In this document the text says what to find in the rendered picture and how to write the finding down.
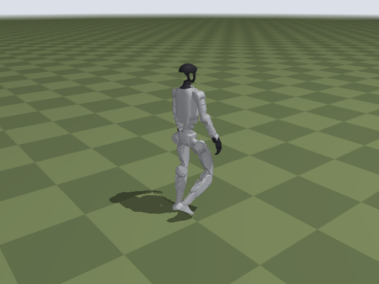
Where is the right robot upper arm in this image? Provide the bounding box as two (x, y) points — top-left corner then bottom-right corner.
(192, 90), (207, 123)

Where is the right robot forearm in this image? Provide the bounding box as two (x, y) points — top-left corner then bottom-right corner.
(204, 114), (219, 140)

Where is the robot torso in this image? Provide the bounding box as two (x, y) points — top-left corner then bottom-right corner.
(175, 84), (199, 147)

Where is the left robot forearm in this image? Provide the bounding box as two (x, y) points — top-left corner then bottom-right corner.
(173, 114), (184, 131)

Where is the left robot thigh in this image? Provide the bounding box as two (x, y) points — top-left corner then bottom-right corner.
(172, 131), (190, 176)

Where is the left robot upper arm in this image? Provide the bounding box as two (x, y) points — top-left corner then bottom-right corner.
(172, 88), (177, 116)

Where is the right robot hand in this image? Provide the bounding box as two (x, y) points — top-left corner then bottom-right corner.
(212, 137), (222, 155)

